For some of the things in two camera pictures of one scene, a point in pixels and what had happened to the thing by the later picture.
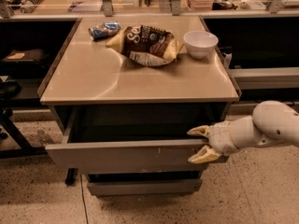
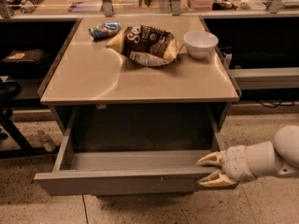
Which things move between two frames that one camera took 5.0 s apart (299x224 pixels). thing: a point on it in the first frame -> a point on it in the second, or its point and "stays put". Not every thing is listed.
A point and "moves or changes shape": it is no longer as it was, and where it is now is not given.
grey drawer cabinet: (123, 91) stays put
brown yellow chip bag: (146, 47) stays put
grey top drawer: (134, 138) moves or changes shape
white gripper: (219, 138) -> (234, 164)
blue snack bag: (104, 31) stays put
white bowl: (200, 44) stays put
